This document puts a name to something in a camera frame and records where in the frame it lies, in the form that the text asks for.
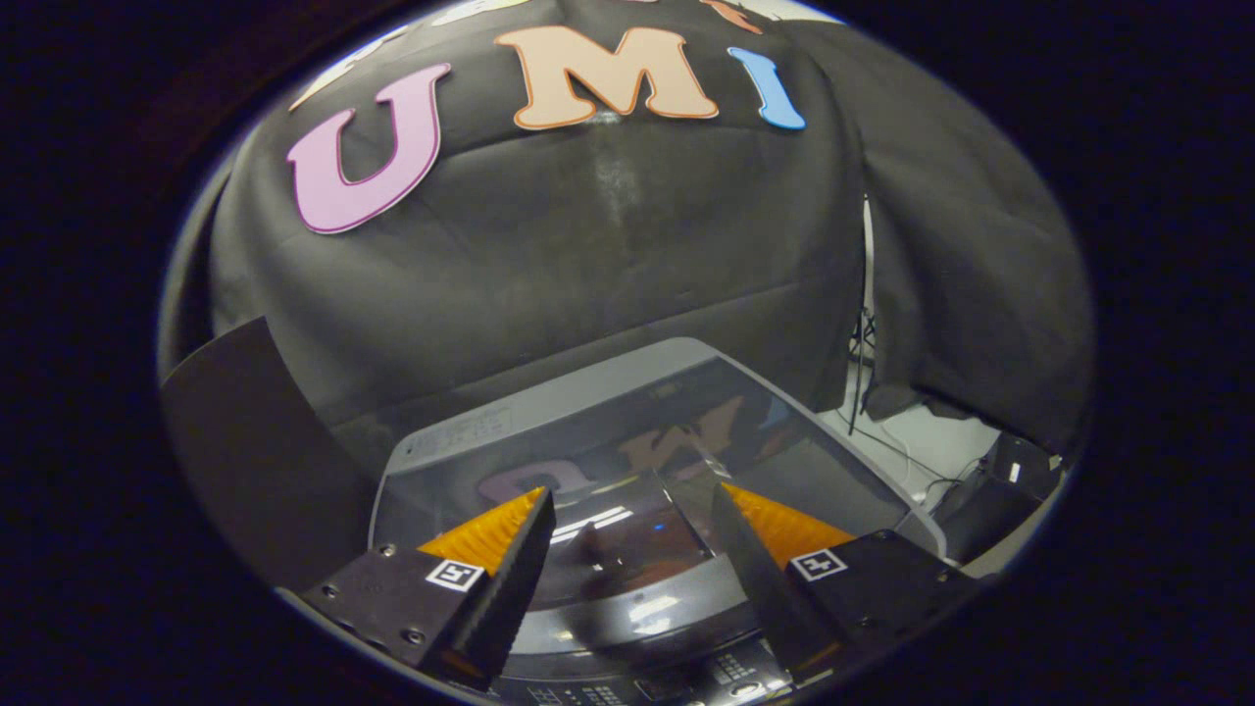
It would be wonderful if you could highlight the black box with white label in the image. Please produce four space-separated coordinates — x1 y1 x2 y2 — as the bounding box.
931 431 1065 565

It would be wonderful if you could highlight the dark washing machine lid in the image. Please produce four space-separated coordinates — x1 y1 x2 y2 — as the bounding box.
368 336 949 658

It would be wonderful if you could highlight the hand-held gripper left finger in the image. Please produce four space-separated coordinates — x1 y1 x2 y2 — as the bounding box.
299 485 558 687

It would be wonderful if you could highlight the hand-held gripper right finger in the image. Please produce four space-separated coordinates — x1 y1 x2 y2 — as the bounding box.
711 480 981 682

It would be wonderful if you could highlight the grey and white cabinet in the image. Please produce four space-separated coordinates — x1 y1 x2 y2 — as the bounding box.
160 316 378 594

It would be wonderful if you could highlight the black light stand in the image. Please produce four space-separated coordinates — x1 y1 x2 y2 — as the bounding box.
845 196 879 437

